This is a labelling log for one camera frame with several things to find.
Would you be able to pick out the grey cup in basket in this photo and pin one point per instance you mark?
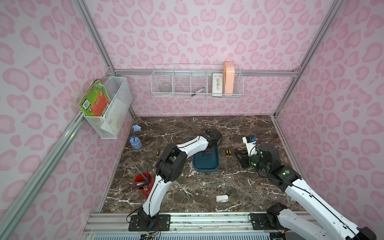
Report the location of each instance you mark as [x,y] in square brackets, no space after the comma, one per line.
[166,88]

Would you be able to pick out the blue spray bottle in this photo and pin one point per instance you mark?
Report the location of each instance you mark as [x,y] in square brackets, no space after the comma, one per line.
[134,139]

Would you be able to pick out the pink box in basket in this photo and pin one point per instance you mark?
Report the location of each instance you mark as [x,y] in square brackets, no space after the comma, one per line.
[229,74]

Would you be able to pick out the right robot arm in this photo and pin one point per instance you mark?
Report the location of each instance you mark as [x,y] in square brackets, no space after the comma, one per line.
[331,225]

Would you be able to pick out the red pencil cup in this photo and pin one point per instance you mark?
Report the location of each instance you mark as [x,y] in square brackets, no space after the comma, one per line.
[143,183]

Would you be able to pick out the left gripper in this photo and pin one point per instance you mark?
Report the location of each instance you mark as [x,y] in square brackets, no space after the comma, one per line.
[208,150]

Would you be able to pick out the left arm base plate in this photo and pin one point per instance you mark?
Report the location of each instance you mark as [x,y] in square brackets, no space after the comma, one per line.
[145,224]

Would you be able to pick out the black marker in basket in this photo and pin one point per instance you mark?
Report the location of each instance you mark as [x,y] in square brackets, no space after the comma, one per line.
[202,90]

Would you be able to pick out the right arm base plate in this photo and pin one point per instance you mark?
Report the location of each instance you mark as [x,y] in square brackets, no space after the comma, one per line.
[264,221]

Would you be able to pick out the white wire wall basket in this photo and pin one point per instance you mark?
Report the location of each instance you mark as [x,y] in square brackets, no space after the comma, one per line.
[186,79]

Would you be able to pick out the white mesh side basket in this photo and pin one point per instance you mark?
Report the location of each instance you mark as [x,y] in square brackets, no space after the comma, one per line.
[117,87]

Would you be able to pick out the green red booklet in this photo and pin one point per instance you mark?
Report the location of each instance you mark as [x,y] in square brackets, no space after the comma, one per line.
[96,100]

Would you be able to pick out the teal plastic storage box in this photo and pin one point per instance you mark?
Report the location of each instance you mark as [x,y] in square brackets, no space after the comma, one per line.
[207,163]

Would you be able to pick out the white papers in basket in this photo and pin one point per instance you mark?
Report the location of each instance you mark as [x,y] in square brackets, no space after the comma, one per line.
[114,118]

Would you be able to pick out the small white eraser block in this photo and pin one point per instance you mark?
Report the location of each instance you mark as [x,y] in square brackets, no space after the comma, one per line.
[222,198]

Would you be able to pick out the white card in basket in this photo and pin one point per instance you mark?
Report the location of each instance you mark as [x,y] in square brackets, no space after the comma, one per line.
[217,84]

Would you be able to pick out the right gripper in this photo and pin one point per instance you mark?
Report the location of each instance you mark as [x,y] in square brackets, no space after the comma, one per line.
[242,156]

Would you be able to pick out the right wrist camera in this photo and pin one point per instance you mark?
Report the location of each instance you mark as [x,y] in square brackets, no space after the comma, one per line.
[249,142]

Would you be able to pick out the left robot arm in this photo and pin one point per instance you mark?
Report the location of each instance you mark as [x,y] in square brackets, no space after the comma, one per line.
[169,167]

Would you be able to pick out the grey white stapler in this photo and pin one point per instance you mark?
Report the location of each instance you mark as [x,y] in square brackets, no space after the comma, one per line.
[291,200]

